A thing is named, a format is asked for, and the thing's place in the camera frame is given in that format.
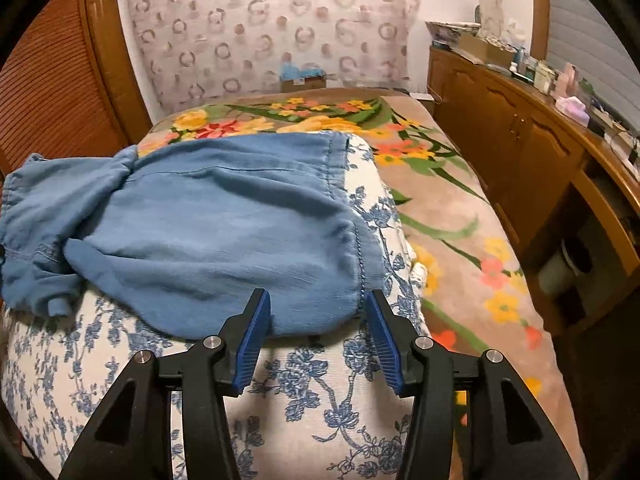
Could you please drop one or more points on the pink tissue pack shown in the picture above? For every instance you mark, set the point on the pink tissue pack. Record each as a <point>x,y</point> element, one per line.
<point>574,109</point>

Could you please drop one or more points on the blue denim jeans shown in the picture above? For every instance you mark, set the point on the blue denim jeans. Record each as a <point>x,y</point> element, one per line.
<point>184,235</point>

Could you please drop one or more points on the floral bed blanket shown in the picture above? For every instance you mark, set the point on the floral bed blanket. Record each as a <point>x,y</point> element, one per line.
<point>476,296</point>

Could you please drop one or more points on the blue floral white quilt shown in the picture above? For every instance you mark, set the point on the blue floral white quilt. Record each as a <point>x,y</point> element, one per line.
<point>319,408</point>

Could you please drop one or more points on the brown louvered wardrobe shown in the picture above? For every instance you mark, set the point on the brown louvered wardrobe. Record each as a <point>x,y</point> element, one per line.
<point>68,88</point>

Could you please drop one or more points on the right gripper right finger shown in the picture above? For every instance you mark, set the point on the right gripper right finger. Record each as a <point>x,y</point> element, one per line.
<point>506,436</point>

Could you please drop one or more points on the cardboard box with blue cloth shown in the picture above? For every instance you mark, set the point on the cardboard box with blue cloth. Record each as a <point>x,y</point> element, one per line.
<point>309,76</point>

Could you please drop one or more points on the white window blind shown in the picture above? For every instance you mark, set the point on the white window blind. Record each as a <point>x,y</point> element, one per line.
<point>579,35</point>

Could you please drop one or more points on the wooden sideboard cabinet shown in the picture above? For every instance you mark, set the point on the wooden sideboard cabinet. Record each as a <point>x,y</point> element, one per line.
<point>553,184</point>

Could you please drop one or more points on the patterned lace curtain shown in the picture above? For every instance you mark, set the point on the patterned lace curtain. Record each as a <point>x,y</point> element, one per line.
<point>196,51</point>

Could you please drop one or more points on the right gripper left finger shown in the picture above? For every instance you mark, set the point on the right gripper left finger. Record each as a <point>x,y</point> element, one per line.
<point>128,435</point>

